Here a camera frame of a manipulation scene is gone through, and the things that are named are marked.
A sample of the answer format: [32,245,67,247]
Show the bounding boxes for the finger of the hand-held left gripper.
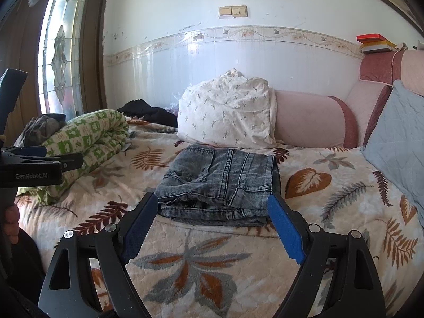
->
[0,153,84,173]
[2,145,47,158]

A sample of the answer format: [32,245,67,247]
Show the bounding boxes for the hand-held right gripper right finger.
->
[267,192,386,318]

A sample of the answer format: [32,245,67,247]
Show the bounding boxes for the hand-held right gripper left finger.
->
[38,192,160,318]

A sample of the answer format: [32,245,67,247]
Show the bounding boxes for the grey-blue denim pants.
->
[154,144,281,227]

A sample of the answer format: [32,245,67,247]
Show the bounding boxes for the person's left hand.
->
[4,204,21,245]

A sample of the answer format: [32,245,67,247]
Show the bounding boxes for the grey crumpled cloth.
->
[15,113,67,146]

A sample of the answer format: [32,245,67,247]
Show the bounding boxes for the green and cream patterned quilt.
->
[18,109,130,204]

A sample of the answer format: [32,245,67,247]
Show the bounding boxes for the cream leaf-print blanket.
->
[15,119,424,318]

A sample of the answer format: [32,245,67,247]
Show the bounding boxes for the person's dark clothing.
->
[0,227,45,318]

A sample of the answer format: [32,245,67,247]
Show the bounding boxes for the black clothing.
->
[117,99,178,128]

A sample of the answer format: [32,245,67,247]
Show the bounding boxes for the pink padded headboard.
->
[274,50,424,149]

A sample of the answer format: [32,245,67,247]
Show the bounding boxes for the wooden door with stained glass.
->
[0,0,111,146]

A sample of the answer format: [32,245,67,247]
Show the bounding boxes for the white sprig-print pillow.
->
[176,68,277,148]

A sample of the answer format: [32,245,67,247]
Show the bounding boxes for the light blue quilted pillow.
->
[361,79,424,229]

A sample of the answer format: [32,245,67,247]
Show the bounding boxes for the grey book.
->
[361,46,395,54]

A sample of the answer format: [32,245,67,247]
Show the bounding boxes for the beige wall light switch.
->
[219,5,248,18]

